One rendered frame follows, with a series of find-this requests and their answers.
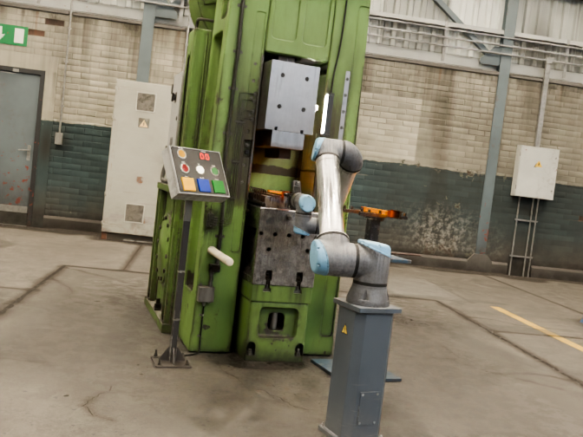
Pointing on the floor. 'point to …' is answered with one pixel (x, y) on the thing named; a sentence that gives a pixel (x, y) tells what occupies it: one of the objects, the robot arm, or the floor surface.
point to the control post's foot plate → (171, 360)
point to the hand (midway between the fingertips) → (287, 193)
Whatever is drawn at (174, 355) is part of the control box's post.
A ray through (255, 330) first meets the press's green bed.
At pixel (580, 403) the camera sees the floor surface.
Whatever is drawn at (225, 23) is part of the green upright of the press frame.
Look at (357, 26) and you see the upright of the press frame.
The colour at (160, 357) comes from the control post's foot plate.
